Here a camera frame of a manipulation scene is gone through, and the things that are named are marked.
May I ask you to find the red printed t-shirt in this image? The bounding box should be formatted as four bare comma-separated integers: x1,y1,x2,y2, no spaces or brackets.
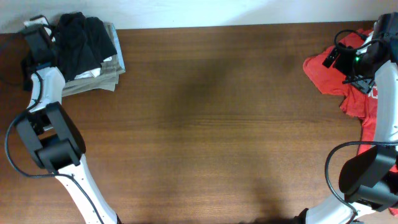
302,28,398,216

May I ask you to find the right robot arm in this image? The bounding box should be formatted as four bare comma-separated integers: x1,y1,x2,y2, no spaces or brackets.
293,12,397,223

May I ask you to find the light blue folded garment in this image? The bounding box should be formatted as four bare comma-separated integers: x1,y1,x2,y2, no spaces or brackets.
112,25,126,71

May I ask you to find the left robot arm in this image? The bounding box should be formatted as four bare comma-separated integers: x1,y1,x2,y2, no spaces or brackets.
10,12,120,223

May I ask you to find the olive folded garment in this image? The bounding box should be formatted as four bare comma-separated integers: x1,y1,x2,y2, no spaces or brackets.
62,22,126,97

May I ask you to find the dark green t-shirt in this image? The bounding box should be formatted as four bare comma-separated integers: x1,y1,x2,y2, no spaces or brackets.
55,12,117,82

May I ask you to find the white folded shirt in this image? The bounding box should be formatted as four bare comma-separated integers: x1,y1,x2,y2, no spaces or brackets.
75,67,101,80

